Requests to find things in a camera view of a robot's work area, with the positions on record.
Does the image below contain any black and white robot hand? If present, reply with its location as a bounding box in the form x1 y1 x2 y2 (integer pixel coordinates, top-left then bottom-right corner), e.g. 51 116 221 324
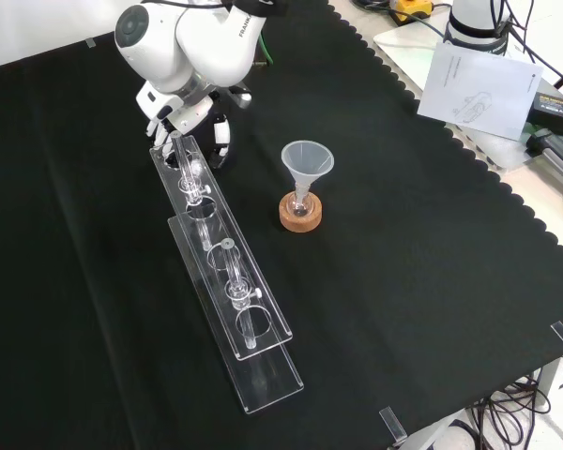
135 82 233 172

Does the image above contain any translucent plastic funnel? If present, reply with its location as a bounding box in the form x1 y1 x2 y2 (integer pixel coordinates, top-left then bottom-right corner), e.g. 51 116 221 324
281 140 336 203

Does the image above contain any clear acrylic funnel stand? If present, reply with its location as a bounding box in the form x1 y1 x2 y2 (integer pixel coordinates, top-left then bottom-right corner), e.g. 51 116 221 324
148 129 306 416

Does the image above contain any small round-bottom glass flask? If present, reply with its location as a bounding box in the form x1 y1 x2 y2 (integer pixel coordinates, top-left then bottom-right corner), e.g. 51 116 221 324
284 187 316 218

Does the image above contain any yellow stop button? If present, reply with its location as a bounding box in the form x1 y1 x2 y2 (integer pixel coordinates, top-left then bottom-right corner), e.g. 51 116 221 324
388 0 434 24

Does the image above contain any black bench cloth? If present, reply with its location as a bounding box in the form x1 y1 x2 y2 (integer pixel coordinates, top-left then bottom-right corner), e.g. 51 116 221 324
0 0 563 450

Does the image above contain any white printed paper sheet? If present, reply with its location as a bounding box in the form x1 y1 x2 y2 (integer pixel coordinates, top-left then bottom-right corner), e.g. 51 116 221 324
417 41 543 142

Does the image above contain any black power adapter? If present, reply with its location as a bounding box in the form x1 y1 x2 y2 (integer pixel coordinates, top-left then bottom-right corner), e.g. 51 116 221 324
528 90 563 139

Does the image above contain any black and grey clamp tool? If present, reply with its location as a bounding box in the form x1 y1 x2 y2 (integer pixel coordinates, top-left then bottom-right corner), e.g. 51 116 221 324
525 127 563 189

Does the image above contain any grey bench leg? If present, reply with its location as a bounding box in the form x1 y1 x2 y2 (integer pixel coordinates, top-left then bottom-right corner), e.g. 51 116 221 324
536 358 563 405

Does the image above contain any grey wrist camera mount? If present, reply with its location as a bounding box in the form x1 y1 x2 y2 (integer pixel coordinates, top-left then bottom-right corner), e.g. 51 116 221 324
228 85 253 111

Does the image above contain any green cable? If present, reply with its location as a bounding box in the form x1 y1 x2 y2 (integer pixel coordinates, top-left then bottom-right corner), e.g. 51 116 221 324
256 31 276 68

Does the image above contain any cork ring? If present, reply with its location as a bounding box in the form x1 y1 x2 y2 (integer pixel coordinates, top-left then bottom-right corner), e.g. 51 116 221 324
278 190 325 233

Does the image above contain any black stop button cable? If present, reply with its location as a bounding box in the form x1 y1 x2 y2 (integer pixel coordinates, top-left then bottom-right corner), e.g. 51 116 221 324
351 0 451 41

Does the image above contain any black cable bundle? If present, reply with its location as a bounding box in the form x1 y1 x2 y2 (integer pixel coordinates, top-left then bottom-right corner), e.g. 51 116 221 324
466 367 563 450

